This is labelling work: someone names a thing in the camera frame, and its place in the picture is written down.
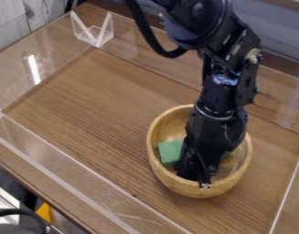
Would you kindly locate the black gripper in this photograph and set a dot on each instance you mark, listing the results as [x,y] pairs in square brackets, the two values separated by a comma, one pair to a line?
[213,135]

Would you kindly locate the green rectangular block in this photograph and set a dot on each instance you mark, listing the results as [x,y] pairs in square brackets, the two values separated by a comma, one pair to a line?
[170,152]

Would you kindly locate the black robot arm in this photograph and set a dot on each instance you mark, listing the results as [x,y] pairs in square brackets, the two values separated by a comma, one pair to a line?
[206,26]

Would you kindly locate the brown wooden bowl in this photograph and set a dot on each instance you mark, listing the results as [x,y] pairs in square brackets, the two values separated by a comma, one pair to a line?
[163,170]

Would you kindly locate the yellow label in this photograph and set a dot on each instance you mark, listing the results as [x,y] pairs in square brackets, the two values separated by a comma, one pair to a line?
[44,212]

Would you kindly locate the clear acrylic tray wall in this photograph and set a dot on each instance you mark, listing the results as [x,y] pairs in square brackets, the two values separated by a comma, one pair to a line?
[83,112]

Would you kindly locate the clear acrylic corner bracket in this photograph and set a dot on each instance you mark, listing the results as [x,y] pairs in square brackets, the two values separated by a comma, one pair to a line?
[94,35]

